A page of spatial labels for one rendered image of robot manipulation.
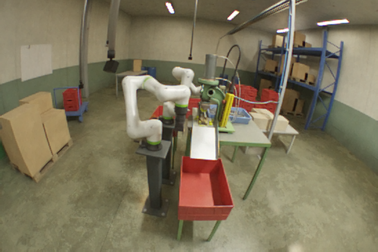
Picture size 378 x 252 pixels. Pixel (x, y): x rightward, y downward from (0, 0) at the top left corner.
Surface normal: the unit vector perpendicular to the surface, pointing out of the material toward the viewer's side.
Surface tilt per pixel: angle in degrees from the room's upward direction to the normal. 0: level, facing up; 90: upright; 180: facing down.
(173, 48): 90
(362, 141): 90
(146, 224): 0
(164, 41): 90
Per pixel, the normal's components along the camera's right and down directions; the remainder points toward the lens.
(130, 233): 0.11, -0.93
